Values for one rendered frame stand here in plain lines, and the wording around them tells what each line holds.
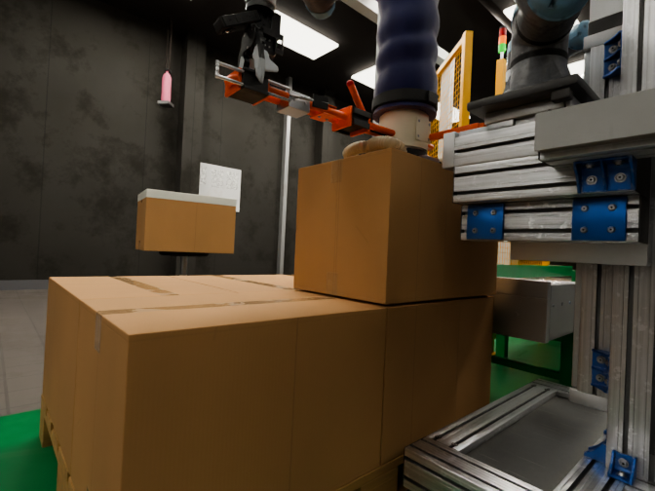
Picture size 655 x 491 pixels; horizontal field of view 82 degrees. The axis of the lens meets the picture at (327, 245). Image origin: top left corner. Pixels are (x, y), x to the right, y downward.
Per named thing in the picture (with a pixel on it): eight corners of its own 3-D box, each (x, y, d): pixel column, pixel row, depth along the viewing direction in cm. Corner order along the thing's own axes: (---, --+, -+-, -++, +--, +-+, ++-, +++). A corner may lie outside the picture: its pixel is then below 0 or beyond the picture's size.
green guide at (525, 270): (558, 275, 334) (558, 264, 334) (572, 276, 326) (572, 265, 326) (469, 278, 228) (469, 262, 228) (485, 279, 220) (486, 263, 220)
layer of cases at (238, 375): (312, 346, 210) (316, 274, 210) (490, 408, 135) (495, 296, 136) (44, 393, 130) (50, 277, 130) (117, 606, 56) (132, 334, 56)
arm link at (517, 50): (560, 70, 91) (562, 15, 91) (578, 40, 78) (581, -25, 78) (506, 75, 95) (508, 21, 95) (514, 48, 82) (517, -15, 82)
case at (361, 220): (405, 283, 165) (408, 192, 165) (496, 294, 134) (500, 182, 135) (292, 288, 126) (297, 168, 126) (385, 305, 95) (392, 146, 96)
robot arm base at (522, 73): (584, 105, 86) (586, 61, 86) (562, 83, 76) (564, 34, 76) (516, 120, 98) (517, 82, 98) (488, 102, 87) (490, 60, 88)
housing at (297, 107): (295, 119, 107) (296, 103, 107) (310, 113, 102) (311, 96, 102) (275, 112, 103) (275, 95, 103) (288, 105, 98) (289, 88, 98)
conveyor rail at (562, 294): (649, 301, 288) (650, 276, 288) (658, 302, 284) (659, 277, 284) (533, 338, 134) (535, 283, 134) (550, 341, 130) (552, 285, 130)
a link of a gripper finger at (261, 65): (284, 81, 91) (278, 52, 94) (262, 72, 87) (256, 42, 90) (277, 90, 93) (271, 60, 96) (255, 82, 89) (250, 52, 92)
